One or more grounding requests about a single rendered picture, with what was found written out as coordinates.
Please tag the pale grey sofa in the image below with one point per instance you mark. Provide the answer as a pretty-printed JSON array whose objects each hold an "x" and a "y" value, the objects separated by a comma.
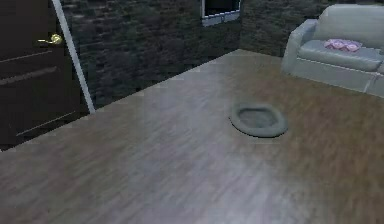
[{"x": 336, "y": 63}]

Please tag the dark brown room door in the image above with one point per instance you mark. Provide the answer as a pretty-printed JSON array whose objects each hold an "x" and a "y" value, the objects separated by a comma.
[{"x": 30, "y": 86}]

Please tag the pink cloth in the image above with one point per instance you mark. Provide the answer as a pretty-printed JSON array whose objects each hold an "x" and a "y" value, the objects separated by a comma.
[{"x": 342, "y": 44}]

